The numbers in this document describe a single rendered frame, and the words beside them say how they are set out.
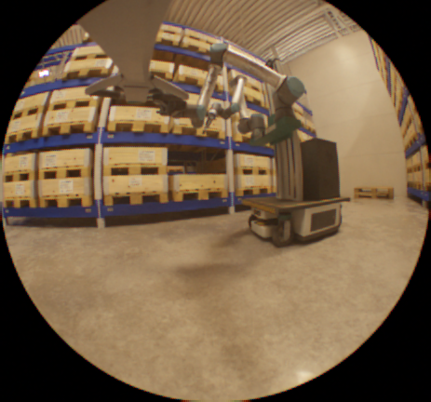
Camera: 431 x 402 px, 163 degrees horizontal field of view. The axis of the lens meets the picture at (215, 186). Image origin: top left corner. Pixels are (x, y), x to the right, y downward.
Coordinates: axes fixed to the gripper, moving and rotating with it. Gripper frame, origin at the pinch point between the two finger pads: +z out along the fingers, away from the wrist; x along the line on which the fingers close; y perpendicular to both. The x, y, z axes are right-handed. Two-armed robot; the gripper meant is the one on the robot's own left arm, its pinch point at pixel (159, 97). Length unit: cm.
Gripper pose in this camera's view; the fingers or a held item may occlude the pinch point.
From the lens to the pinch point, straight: 69.7
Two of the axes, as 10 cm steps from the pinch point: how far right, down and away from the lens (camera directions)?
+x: 1.1, -9.6, -2.6
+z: 0.0, 2.6, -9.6
